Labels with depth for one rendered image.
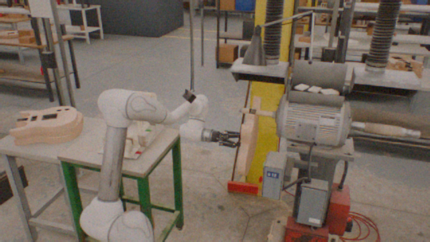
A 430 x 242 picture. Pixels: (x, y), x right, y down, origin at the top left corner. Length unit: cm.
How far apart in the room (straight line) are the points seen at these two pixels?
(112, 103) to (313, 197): 119
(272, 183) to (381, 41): 89
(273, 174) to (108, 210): 83
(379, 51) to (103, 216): 157
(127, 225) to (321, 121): 109
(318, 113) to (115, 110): 103
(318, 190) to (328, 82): 60
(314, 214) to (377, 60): 90
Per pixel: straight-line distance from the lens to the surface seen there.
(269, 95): 287
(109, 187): 172
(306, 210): 204
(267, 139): 305
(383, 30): 185
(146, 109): 151
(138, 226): 164
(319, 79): 195
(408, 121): 469
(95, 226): 178
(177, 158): 251
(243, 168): 189
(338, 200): 214
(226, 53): 701
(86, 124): 277
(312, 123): 184
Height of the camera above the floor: 207
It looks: 26 degrees down
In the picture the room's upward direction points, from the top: 1 degrees clockwise
